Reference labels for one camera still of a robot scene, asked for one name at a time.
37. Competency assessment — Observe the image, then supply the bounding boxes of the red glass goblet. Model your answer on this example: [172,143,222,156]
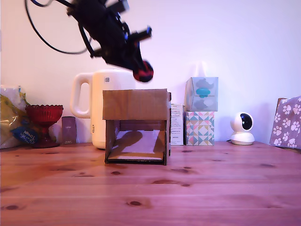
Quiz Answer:
[25,104,64,149]

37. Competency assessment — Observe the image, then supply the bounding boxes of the paw print bag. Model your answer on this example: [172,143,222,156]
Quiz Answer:
[269,95,301,150]

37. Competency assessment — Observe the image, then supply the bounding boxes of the small white round camera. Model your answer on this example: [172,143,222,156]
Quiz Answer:
[230,112,255,145]

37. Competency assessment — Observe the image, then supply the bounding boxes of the white tissue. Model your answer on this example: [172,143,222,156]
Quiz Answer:
[193,61,207,78]

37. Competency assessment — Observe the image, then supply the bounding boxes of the plastic paper towel package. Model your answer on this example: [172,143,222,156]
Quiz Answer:
[0,85,39,150]

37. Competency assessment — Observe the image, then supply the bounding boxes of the small purple box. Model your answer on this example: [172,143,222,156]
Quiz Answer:
[61,116,77,145]

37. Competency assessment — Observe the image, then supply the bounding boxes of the short black cable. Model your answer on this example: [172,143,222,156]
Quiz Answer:
[79,23,94,57]

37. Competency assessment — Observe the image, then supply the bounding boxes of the geometric pattern box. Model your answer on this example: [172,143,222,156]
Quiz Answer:
[184,111,215,146]

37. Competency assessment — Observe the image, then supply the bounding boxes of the cardboard dice tower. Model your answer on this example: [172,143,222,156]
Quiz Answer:
[102,88,172,166]

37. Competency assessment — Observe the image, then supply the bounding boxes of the white electric kettle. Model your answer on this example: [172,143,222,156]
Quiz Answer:
[70,69,137,150]

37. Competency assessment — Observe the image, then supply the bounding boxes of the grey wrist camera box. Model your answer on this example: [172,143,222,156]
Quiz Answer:
[110,0,130,14]

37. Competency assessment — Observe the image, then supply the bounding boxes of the grey cloud-print tissue box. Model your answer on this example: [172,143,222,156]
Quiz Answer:
[183,76,219,112]

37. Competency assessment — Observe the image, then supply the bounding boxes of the narrow white printed box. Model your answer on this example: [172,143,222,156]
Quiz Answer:
[170,104,184,146]

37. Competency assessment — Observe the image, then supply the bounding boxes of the long black looping cable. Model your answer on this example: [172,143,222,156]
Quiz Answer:
[24,0,89,55]

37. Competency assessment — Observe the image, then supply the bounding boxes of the red and navy footbag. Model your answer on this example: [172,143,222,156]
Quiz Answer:
[132,60,155,83]

